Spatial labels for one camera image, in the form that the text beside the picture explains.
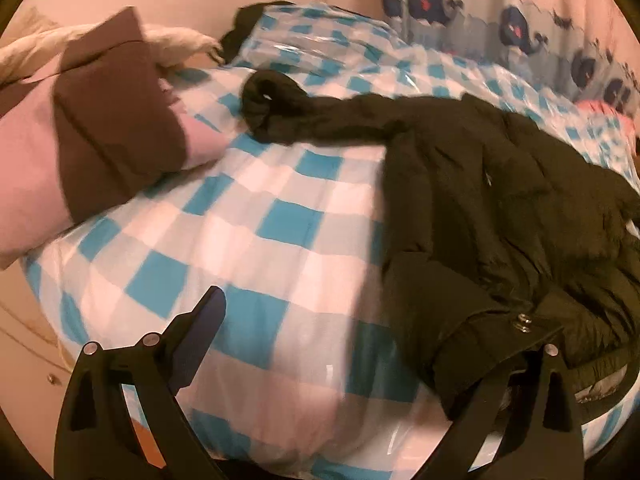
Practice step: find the black garment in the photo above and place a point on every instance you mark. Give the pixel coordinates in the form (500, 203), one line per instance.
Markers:
(240, 30)

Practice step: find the pink cloth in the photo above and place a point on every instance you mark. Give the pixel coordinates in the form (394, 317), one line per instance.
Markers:
(605, 109)

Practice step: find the cream cabinet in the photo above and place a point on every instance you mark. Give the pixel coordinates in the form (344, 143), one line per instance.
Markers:
(30, 340)

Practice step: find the whale print curtain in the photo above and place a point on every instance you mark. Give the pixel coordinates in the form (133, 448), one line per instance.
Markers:
(475, 25)

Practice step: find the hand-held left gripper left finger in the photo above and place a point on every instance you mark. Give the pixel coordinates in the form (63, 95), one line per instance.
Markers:
(204, 332)

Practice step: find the pink and brown pillow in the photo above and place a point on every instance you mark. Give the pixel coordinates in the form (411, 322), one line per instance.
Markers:
(115, 125)

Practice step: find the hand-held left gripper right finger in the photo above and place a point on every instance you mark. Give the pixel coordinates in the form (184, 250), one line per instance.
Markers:
(500, 400)

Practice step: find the white crumpled blanket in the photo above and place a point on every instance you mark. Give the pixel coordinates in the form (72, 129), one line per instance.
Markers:
(170, 42)

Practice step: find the black puffer jacket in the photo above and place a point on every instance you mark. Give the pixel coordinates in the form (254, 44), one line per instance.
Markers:
(500, 185)

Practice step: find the blue checkered duvet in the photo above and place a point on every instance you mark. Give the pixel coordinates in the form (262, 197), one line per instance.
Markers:
(280, 220)

